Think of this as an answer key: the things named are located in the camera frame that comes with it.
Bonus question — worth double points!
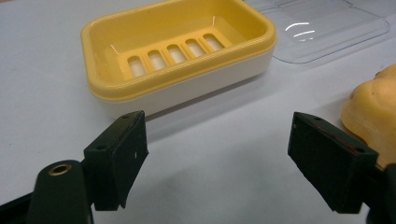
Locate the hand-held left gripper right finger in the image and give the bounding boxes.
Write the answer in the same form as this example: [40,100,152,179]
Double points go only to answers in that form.
[287,111,379,215]

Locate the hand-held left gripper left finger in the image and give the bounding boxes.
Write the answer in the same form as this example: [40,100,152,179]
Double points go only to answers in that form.
[83,110,149,212]

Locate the yellow soap bar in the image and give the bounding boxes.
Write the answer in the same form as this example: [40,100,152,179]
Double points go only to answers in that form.
[340,63,396,169]

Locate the yellow and white soap dish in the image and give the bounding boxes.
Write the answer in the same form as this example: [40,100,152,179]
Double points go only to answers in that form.
[80,0,277,120]

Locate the clear plastic lid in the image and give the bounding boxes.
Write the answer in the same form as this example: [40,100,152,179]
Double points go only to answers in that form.
[242,0,391,64]

